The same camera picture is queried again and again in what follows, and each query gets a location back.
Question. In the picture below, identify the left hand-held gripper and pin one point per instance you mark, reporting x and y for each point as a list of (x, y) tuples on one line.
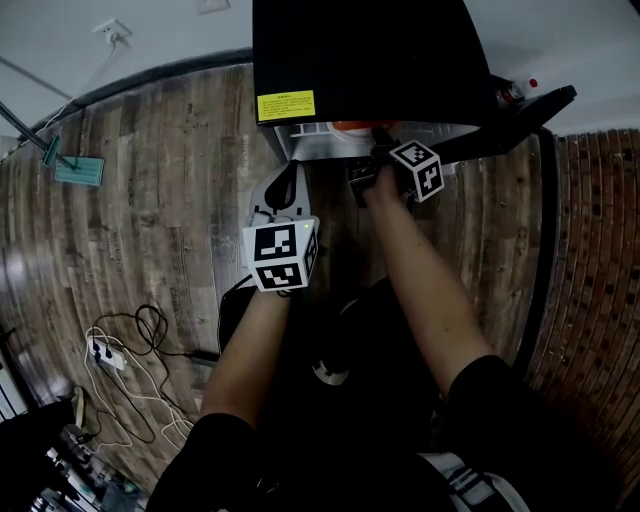
[(277, 250)]

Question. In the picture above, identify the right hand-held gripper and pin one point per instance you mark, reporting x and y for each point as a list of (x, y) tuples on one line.
[(420, 165)]

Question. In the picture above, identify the orange carrot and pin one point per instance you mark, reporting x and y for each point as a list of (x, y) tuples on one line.
[(355, 125)]

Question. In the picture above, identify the black mini fridge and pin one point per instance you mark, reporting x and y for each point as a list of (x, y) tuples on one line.
[(360, 55)]

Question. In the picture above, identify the person's right forearm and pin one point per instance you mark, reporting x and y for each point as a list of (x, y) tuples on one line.
[(430, 290)]

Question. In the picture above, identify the person's left forearm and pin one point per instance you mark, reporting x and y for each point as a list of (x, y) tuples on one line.
[(245, 360)]

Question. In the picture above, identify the person's right hand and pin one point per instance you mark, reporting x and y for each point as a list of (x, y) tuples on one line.
[(385, 187)]

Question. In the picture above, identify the clear bottle red cap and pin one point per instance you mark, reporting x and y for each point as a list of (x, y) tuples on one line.
[(515, 90)]

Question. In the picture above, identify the black power adapter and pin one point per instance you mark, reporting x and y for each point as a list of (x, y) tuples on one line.
[(205, 357)]

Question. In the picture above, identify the teal flat mop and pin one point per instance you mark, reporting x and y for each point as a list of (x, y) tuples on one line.
[(80, 170)]

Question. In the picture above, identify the white power strip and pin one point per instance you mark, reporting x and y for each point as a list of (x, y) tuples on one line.
[(112, 356)]

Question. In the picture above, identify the person's black shirt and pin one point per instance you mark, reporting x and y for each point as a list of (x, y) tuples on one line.
[(375, 440)]

